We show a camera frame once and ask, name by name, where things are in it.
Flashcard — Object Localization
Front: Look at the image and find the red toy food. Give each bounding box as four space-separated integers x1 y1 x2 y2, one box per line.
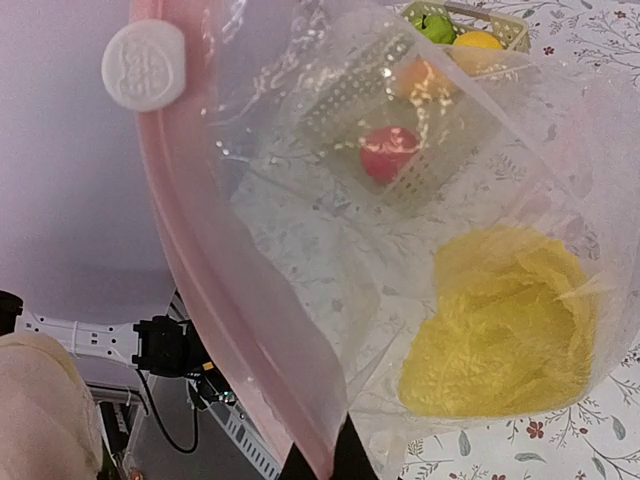
360 127 419 186

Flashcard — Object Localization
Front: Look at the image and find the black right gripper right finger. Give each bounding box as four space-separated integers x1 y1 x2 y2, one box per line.
332 416 379 480

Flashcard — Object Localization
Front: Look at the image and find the front aluminium rail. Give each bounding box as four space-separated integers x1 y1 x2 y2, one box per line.
89 384 286 480

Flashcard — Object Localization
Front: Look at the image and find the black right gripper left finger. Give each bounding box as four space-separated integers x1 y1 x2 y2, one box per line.
278 444 316 480

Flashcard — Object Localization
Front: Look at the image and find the toy napa cabbage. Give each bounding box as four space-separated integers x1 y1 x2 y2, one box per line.
398 226 598 418

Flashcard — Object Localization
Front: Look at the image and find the green toy leaf vegetable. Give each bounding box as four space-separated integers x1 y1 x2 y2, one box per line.
1 333 103 479

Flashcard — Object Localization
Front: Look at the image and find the yellow toy lemon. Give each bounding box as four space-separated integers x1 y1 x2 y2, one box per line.
449 31 504 76

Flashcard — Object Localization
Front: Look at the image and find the clear zip top bag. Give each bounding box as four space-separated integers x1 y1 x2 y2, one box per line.
102 1 639 479

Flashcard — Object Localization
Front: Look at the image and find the floral patterned table mat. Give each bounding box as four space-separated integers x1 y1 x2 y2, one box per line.
239 0 640 480

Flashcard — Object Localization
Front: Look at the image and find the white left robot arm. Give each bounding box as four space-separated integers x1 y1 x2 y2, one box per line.
1 291 214 378

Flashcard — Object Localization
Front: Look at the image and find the green toy apple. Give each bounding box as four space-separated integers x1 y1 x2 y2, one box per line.
411 14 457 44

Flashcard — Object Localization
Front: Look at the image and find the orange yellow toy mango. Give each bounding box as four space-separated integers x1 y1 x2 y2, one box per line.
394 58 457 100

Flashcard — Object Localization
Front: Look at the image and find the pale green plastic basket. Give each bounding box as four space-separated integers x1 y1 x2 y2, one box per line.
292 1 530 211

